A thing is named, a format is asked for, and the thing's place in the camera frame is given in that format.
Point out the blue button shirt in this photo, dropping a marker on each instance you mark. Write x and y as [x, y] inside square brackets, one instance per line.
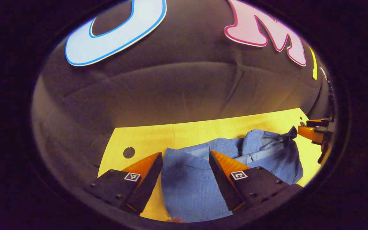
[190, 191]

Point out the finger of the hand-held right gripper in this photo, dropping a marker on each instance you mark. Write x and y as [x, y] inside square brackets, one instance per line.
[308, 133]
[316, 122]

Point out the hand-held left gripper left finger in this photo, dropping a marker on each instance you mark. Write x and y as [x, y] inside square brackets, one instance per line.
[149, 185]

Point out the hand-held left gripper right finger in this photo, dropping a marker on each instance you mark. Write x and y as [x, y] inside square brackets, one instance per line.
[220, 182]

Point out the black backdrop cloth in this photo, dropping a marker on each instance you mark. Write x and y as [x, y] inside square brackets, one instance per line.
[187, 86]

